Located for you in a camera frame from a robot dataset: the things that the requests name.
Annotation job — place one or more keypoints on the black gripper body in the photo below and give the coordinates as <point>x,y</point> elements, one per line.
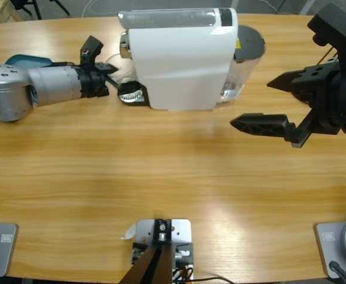
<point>91,84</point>
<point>338,109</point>

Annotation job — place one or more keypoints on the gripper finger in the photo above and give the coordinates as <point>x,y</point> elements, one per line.
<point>129,88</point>
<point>305,80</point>
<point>106,69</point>
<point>264,125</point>

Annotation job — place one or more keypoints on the clear glass cup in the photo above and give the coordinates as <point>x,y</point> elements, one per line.
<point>128,74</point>

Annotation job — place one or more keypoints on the grey translucent machine lever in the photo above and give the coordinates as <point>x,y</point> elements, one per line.
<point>166,19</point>

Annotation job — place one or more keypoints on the white capsule coffee machine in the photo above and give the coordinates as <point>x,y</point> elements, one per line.
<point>184,68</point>

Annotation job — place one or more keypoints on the metal drip tray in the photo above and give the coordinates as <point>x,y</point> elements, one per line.
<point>131,98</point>

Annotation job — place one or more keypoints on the clear water tank black lid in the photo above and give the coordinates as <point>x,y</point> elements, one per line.
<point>243,71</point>

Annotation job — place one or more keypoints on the teal plastic tray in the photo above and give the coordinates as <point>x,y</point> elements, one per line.
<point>27,60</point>

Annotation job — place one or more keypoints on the black tripod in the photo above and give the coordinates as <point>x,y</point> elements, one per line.
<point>36,7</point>

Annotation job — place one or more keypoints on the white tape scrap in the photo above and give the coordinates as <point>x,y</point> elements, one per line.
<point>130,232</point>

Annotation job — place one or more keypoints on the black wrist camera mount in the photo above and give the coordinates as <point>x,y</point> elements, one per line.
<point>91,47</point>
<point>335,26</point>

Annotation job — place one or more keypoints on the grey metal frame leg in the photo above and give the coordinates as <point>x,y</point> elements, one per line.
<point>305,6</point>

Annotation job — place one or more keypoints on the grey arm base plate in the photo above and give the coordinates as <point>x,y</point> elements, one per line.
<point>4,251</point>
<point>332,248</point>

